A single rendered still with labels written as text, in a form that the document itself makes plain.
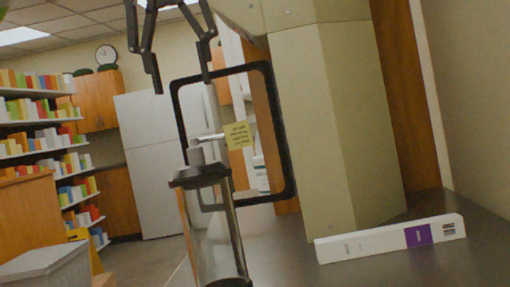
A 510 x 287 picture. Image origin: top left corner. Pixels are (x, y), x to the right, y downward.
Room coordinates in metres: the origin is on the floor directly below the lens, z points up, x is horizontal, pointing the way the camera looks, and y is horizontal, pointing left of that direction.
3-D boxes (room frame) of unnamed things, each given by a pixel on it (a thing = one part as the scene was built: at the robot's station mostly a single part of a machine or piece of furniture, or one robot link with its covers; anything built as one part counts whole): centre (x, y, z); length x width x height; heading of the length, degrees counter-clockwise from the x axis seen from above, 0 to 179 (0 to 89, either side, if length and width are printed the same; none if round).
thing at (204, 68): (0.85, 0.06, 1.34); 0.03 x 0.01 x 0.07; 174
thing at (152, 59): (0.85, 0.14, 1.34); 0.03 x 0.01 x 0.07; 174
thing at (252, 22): (1.28, -0.03, 1.46); 0.32 x 0.11 x 0.10; 175
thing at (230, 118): (1.47, 0.07, 1.19); 0.30 x 0.01 x 0.40; 77
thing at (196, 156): (0.85, 0.10, 1.18); 0.09 x 0.09 x 0.07
